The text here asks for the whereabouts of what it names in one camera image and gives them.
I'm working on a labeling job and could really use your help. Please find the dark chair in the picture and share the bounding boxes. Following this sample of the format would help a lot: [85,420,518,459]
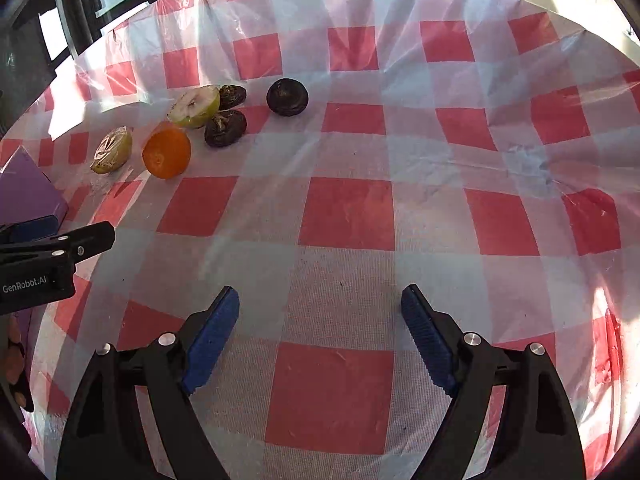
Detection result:
[0,0,151,133]

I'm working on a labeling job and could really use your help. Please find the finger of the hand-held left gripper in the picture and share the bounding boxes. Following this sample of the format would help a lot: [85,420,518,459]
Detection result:
[0,214,58,245]
[0,221,116,273]

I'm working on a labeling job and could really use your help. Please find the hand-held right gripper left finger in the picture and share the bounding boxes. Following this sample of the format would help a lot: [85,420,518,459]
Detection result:
[56,286,240,480]

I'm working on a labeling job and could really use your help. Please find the purple box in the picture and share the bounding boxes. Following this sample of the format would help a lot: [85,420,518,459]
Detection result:
[0,144,69,227]

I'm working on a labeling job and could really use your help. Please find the orange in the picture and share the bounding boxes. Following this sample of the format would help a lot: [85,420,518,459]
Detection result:
[142,128,192,180]

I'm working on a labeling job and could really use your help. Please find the halved yellow-green lemon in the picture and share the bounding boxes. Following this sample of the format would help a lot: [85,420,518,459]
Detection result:
[89,126,134,176]

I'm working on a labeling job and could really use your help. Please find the red white checked tablecloth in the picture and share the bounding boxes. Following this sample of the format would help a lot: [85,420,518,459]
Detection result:
[0,0,640,480]

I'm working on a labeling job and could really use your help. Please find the half green apple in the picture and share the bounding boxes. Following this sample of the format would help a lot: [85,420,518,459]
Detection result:
[167,85,221,130]

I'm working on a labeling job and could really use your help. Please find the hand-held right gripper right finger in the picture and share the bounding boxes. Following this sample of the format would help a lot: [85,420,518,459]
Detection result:
[401,284,586,480]

